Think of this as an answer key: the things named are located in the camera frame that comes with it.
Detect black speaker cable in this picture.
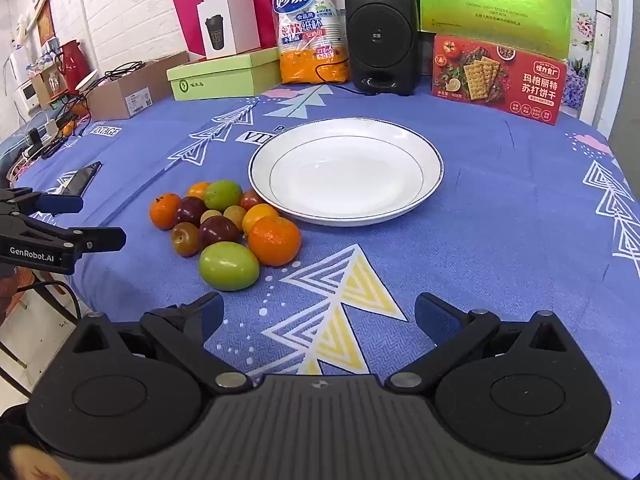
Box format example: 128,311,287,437
314,57,373,96

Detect orange paper cup pack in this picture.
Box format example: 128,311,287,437
270,0,349,85

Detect small green plum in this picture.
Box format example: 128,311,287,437
203,180,244,212

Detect dark purple plum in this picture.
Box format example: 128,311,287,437
173,196,207,227
197,215,240,251

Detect green gift box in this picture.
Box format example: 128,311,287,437
419,0,572,59

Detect black phone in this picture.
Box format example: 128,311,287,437
47,161,103,196

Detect white appliance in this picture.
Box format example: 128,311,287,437
12,80,41,112

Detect red kettle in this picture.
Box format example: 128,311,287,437
60,40,94,91

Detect framed wall picture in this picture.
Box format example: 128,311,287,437
36,2,56,46

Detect green shoe box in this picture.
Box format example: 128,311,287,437
166,47,281,102

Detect red and yellow plum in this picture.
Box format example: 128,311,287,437
171,221,200,257

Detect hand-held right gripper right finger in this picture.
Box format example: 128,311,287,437
385,291,574,395

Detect black speaker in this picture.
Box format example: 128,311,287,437
344,0,422,97

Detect white door frame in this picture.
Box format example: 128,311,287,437
580,0,637,137

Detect pink paper bag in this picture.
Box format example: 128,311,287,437
162,0,281,57

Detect small orange tangerine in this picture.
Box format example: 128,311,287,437
149,192,182,231

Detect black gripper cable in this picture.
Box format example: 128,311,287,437
15,280,83,322

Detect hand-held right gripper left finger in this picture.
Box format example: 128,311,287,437
65,291,253,395

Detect blue printed tablecloth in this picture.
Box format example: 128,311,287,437
0,84,640,480

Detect floral wall cloth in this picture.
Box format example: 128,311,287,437
567,0,602,111

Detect black cables on cardboard box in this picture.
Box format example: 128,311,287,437
102,61,147,81

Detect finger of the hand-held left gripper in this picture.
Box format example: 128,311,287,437
0,187,84,216
0,216,127,262

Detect white plate with blue rim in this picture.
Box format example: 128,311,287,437
248,118,445,227

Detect red cracker box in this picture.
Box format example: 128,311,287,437
431,34,568,126

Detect large green plum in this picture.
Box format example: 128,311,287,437
199,241,261,292

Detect brown cardboard box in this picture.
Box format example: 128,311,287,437
86,60,191,120

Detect large orange tangerine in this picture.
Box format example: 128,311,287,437
247,216,302,267

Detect white coffee cup box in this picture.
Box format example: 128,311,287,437
196,0,262,59

